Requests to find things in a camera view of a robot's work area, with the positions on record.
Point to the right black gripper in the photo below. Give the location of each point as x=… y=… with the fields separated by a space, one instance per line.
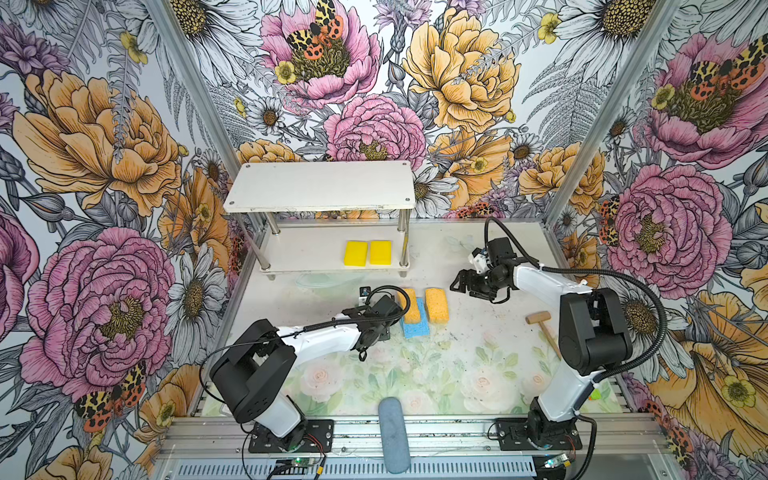
x=471 y=285

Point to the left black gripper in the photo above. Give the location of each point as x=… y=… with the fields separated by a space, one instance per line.
x=384 y=334

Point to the orange cellulose sponge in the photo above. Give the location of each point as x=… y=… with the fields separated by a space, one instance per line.
x=413 y=306

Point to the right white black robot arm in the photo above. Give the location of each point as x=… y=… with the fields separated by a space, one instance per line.
x=593 y=337

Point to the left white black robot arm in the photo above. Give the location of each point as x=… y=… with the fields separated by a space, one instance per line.
x=250 y=373

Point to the white two-tier metal shelf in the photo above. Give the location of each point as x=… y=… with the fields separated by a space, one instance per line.
x=263 y=190

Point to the blue cellulose sponge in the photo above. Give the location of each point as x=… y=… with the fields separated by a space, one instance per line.
x=419 y=330

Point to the wooden mallet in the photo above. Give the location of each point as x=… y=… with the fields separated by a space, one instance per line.
x=541 y=319

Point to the grey oval pad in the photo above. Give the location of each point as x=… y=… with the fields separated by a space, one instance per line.
x=393 y=433

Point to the green circuit board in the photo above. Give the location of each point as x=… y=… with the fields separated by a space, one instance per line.
x=298 y=466

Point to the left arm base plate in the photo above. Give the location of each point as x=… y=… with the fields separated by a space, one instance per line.
x=310 y=436

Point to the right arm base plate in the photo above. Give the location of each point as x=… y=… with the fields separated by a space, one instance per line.
x=529 y=434

